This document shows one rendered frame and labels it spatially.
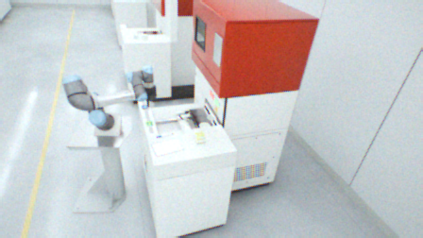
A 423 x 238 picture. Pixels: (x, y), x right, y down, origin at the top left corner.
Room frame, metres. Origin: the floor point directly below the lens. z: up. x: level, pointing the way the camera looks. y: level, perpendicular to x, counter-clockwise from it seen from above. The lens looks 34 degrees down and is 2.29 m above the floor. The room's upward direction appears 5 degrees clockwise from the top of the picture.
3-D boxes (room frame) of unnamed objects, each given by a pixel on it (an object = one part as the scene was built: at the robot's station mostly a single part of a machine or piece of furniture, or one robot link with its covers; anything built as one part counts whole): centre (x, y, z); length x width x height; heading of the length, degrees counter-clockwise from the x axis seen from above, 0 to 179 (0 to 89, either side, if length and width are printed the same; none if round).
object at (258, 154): (2.40, -0.25, 0.41); 0.82 x 0.71 x 0.82; 22
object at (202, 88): (2.27, 0.07, 1.02); 0.82 x 0.03 x 0.40; 22
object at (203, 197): (1.89, 0.27, 0.41); 0.97 x 0.64 x 0.82; 22
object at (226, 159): (1.61, 0.15, 0.89); 0.62 x 0.35 x 0.14; 112
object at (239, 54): (2.39, -0.22, 1.52); 0.81 x 0.75 x 0.59; 22
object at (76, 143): (1.85, 0.92, 0.75); 0.45 x 0.44 x 0.13; 96
